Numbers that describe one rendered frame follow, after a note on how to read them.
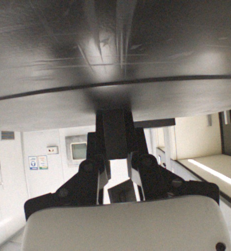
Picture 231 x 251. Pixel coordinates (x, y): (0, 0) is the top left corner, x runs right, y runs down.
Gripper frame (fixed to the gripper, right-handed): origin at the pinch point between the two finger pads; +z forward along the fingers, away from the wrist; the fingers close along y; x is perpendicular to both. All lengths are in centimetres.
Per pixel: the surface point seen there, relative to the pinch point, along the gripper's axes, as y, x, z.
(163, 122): 19, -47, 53
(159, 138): 62, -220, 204
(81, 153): -81, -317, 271
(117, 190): -6, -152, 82
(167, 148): 42, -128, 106
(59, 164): -138, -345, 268
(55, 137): -141, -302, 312
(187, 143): 56, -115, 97
